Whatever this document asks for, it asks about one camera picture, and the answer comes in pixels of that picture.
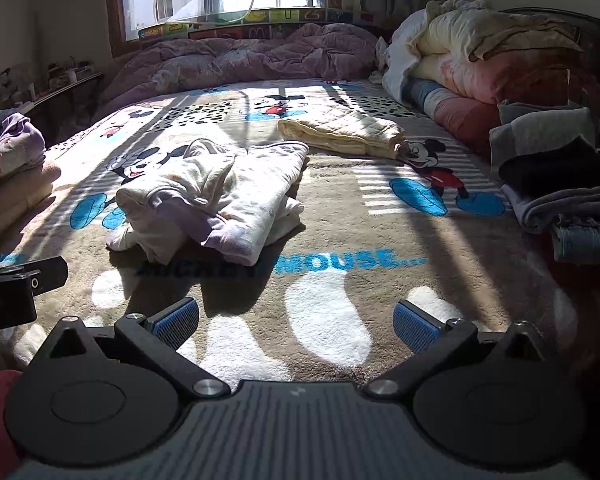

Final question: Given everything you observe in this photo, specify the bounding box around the dark wooden headboard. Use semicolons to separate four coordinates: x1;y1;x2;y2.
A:
505;6;600;84

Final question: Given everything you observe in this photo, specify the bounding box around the Mickey Mouse plush blanket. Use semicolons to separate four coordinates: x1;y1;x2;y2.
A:
0;80;579;385

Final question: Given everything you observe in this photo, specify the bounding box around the cluttered side desk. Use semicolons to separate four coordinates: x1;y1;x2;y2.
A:
0;60;105;142

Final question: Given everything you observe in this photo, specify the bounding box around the cream quilted folded blanket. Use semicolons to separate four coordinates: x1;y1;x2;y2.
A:
277;116;408;159

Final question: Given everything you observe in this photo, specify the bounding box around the white floral padded garment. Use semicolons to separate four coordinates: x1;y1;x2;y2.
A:
106;139;309;266

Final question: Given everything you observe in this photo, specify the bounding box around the folded clothes stack left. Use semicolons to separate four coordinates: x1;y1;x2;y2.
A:
0;113;61;234

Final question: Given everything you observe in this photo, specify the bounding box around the purple crumpled comforter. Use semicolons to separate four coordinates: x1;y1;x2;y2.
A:
96;23;377;119

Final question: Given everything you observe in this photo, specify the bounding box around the grey and dark clothes pile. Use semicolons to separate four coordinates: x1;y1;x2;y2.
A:
490;101;600;264

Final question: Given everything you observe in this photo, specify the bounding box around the colourful alphabet foam mat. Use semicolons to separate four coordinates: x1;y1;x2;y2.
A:
137;6;374;42

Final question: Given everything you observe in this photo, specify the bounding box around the stacked rolled quilts pile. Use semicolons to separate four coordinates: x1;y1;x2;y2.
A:
376;0;600;156

